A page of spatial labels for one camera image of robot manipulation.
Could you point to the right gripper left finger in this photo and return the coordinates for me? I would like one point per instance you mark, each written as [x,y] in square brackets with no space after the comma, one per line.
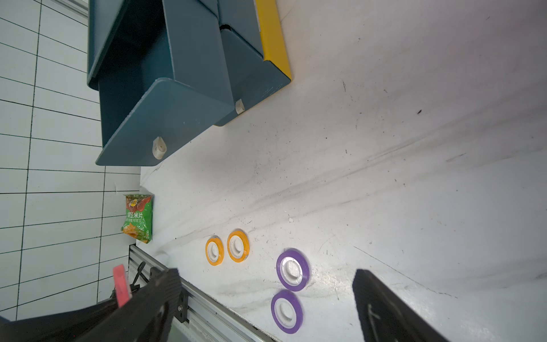
[147,316]

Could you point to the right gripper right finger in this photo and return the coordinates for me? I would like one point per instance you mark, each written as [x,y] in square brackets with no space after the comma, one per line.
[383,316]

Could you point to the purple tape roll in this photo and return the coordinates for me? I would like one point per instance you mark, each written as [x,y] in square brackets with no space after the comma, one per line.
[293,270]
[287,312]

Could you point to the teal drawer cabinet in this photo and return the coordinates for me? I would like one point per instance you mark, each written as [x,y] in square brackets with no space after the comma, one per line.
[206,45]

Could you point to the teal drawer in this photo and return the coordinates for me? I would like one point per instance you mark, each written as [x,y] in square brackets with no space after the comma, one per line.
[252,79]
[168,116]

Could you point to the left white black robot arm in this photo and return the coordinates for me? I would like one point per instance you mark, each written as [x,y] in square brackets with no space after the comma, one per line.
[67,326]

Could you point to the left yellow tape roll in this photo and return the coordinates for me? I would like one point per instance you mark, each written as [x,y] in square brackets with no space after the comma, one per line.
[214,250]

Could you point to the yellow tape roll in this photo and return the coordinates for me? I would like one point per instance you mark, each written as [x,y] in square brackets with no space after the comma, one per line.
[214,250]
[238,246]

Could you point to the right yellow tape roll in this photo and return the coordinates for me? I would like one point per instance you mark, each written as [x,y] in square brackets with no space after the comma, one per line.
[238,246]

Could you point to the green snack bag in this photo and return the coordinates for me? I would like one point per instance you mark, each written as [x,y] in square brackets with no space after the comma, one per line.
[138,217]

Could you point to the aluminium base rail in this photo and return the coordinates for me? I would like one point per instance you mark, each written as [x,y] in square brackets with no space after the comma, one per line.
[201,318]

